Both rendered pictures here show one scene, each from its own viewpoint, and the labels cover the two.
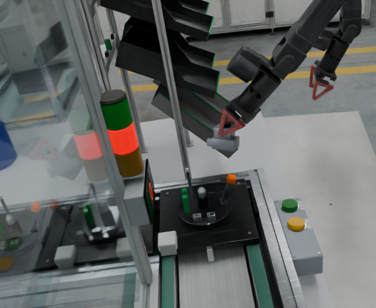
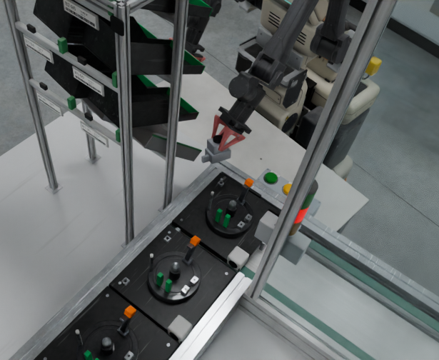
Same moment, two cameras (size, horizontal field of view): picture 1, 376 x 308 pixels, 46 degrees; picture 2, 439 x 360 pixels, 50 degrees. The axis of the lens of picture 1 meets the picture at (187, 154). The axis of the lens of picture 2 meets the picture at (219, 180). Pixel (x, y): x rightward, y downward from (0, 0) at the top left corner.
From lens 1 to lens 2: 103 cm
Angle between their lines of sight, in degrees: 51
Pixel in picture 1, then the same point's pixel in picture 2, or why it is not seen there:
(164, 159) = (90, 186)
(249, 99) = (247, 113)
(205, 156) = not seen: hidden behind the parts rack
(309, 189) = (237, 153)
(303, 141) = not seen: hidden behind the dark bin
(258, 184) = (230, 171)
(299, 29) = (285, 48)
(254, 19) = not seen: outside the picture
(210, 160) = (135, 165)
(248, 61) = (252, 85)
